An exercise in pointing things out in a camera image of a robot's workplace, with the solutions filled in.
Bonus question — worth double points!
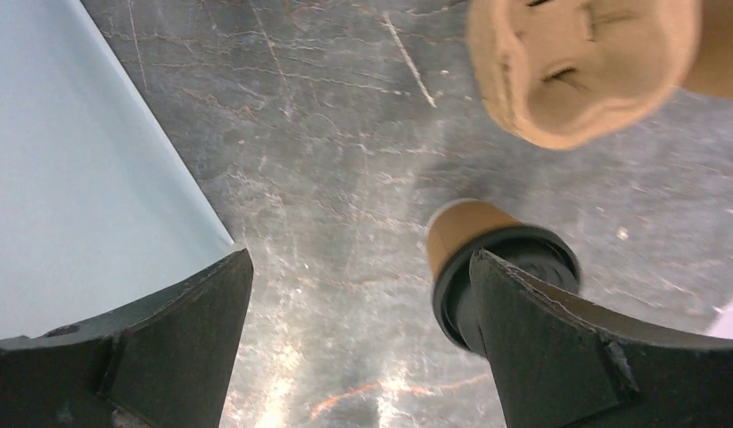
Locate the light blue paper bag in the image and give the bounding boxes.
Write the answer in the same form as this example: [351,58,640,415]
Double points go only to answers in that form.
[0,1,233,340]

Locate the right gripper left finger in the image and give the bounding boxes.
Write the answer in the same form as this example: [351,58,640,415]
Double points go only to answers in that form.
[0,250,254,427]

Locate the stack of paper cups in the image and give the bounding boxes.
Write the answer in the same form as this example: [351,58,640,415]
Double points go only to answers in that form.
[681,0,733,101]

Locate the brown paper coffee cup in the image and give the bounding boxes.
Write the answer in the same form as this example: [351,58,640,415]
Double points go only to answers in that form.
[425,198,523,281]

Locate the black coffee cup lid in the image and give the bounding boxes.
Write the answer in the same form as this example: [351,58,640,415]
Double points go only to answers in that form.
[432,224,581,358]

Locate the remaining cardboard carrier tray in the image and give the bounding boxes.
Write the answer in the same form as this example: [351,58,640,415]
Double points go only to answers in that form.
[465,0,702,150]

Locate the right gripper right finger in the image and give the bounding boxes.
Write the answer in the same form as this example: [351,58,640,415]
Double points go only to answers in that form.
[470,251,733,427]

